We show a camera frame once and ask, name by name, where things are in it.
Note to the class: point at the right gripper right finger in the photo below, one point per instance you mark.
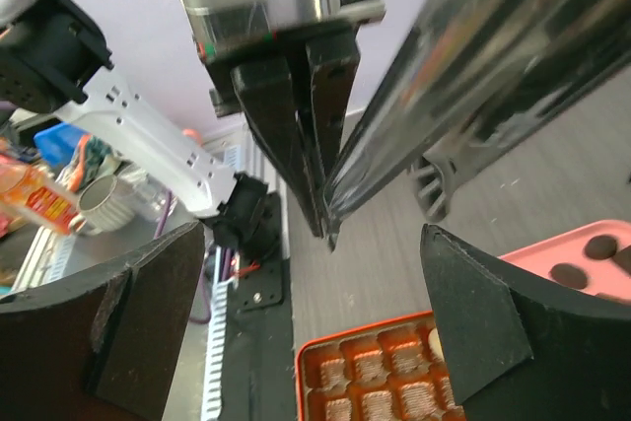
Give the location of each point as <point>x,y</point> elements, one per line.
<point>520,347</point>

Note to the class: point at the pink tray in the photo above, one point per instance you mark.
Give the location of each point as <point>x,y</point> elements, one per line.
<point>593,259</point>

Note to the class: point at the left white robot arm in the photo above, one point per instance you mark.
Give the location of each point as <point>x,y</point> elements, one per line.
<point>54,59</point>

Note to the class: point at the white cable duct rail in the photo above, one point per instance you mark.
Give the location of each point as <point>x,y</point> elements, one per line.
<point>211,406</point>

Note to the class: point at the metal tongs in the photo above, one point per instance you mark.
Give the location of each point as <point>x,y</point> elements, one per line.
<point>472,81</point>

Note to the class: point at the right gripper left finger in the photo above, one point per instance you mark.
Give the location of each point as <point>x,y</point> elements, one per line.
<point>102,343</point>

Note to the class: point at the orange snack package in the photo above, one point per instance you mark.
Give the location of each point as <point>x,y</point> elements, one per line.
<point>39,198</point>

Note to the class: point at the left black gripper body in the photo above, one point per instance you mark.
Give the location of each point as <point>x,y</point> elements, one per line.
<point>256,2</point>

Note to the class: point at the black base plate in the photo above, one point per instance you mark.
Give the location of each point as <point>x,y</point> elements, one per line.
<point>258,368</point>

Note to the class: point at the white ribbed mug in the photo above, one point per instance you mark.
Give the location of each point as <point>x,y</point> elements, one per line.
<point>103,207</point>

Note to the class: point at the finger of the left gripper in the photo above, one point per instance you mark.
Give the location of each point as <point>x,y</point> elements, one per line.
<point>265,91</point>
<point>333,62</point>

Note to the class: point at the orange chocolate box tray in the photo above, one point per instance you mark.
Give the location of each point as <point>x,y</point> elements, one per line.
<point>389,370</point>

